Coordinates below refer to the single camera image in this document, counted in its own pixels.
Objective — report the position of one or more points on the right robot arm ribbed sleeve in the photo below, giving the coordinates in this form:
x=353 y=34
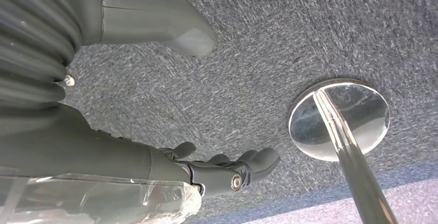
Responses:
x=27 y=44

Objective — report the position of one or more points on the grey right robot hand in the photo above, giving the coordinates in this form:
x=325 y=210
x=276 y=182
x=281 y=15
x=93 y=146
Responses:
x=102 y=157

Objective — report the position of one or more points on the chrome stanchion post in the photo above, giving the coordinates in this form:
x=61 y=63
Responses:
x=349 y=154

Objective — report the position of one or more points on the small white floor knob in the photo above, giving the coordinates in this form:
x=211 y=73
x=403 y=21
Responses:
x=69 y=80

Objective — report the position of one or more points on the clear plastic film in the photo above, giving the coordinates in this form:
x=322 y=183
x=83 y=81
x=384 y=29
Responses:
x=102 y=202

